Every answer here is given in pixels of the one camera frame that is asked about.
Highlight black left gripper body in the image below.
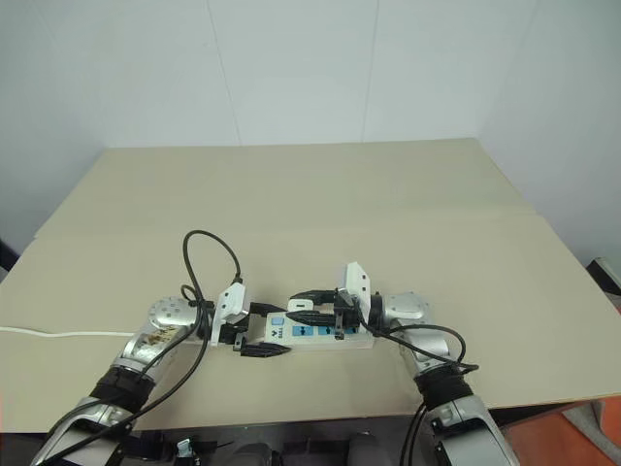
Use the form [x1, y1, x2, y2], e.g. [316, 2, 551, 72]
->
[218, 302, 259, 354]

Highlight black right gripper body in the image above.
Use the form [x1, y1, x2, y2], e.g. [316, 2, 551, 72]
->
[331, 286, 364, 342]

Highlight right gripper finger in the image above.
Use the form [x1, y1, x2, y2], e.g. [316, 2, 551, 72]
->
[288, 310, 337, 328]
[288, 288, 337, 305]

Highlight white power strip blue sockets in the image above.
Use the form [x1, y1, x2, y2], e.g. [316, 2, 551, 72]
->
[177, 310, 376, 352]

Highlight dark rounded shape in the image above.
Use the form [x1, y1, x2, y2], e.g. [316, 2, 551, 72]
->
[231, 427, 278, 466]

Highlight grey rounded shape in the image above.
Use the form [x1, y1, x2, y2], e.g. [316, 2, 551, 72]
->
[345, 420, 390, 466]

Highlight dark object at table side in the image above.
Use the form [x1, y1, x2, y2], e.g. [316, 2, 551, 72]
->
[0, 235, 21, 281]

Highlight orange and grey object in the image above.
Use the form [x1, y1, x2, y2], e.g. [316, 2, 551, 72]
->
[555, 385, 621, 466]

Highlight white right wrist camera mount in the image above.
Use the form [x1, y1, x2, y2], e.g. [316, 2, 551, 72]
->
[334, 261, 376, 324]

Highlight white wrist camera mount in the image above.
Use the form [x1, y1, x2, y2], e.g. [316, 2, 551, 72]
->
[334, 261, 376, 324]
[209, 283, 251, 347]

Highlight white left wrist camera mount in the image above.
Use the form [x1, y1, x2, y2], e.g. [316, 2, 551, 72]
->
[209, 283, 251, 347]

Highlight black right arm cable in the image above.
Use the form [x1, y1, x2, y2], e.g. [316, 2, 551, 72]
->
[356, 290, 481, 466]

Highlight white power strip cord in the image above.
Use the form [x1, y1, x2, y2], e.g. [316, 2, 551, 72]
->
[0, 324, 141, 339]

